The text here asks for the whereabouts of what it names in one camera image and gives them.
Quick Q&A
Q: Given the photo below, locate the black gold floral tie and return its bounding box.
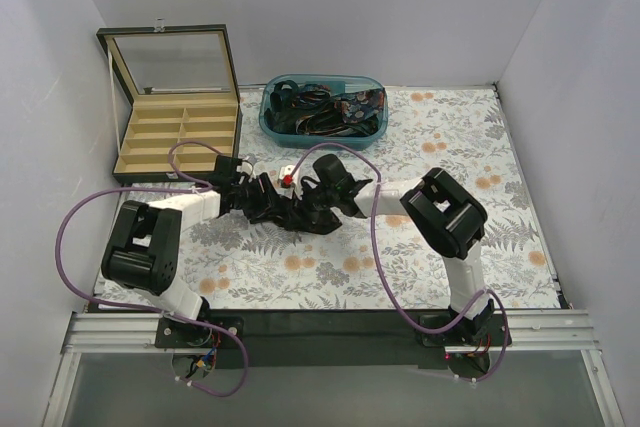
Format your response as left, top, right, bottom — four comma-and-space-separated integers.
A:
242, 196, 342, 235

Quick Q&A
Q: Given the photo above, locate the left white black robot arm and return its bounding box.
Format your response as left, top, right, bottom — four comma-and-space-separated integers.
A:
101, 171, 279, 347

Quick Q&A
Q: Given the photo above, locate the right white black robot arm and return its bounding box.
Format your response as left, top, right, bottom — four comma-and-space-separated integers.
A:
279, 154, 494, 345

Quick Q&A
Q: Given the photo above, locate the pile of dark ties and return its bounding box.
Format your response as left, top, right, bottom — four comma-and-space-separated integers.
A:
264, 80, 383, 137

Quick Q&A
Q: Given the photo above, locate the blue floral tie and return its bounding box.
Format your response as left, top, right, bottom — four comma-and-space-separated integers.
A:
332, 88, 386, 124

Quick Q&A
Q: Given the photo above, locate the teal plastic bin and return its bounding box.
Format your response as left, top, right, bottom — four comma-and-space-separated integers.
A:
259, 74, 389, 150

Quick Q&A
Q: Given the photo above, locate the black compartment display box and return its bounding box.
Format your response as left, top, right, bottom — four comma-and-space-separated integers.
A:
96, 20, 242, 184

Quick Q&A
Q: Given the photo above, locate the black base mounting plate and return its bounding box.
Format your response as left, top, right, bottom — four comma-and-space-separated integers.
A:
89, 299, 516, 371

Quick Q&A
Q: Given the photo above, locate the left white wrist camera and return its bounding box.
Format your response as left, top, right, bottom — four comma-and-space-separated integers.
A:
237, 159, 254, 175

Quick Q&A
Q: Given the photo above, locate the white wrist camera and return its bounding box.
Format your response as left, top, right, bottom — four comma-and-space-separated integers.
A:
237, 159, 254, 175
277, 164, 301, 197

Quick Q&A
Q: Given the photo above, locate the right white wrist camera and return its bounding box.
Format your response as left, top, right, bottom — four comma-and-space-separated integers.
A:
277, 164, 301, 197

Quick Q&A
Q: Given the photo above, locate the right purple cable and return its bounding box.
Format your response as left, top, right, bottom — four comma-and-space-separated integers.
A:
282, 141, 509, 386

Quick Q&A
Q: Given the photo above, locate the purple cable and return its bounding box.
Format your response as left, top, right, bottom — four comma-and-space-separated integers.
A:
54, 140, 251, 398
282, 141, 509, 386

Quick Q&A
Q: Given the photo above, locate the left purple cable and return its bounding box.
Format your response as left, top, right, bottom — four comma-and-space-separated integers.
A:
54, 140, 251, 398

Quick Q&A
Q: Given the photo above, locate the aluminium frame rail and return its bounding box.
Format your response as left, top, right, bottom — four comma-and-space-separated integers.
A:
44, 309, 623, 426

